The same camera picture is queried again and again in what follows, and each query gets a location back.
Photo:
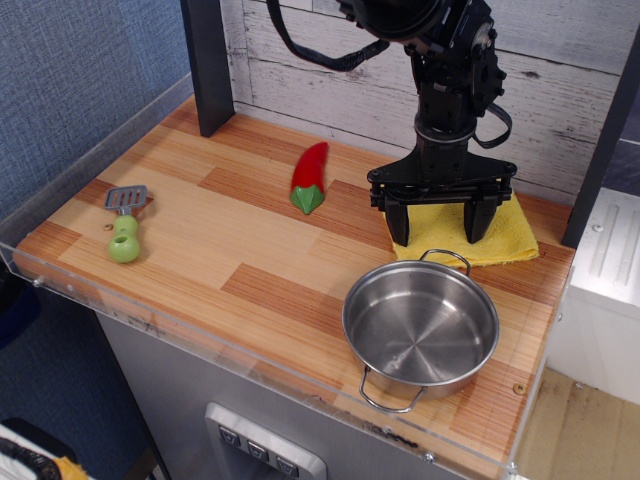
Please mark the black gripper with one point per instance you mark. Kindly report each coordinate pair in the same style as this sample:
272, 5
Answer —
440, 170

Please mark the yellow cloth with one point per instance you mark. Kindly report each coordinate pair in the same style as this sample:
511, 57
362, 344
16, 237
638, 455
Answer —
439, 228

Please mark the red toy chili pepper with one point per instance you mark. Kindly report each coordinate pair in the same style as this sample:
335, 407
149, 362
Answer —
307, 190

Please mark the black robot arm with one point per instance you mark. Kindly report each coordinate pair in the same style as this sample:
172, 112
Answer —
451, 45

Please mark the stainless steel pot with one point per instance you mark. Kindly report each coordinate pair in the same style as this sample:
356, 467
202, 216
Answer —
420, 329

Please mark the white side cabinet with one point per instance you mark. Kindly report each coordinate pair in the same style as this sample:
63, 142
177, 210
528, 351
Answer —
595, 339

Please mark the silver dispenser button panel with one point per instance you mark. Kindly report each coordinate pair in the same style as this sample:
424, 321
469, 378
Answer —
247, 450

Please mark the grey toy fridge cabinet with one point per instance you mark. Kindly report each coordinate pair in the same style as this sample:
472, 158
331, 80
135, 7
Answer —
173, 387

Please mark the clear acrylic table guard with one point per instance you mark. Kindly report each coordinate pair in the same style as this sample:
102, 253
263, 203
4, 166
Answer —
231, 271

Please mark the yellow object bottom left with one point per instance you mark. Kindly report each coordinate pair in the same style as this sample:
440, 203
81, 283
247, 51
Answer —
69, 470

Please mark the dark right frame post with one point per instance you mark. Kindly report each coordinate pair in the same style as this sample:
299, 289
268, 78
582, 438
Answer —
611, 133

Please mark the dark frame post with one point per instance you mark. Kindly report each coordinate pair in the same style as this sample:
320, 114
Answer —
611, 133
204, 32

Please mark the dark left frame post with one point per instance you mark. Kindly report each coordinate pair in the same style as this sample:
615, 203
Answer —
204, 32

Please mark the green handled toy spatula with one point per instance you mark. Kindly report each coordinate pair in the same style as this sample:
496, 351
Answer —
124, 246

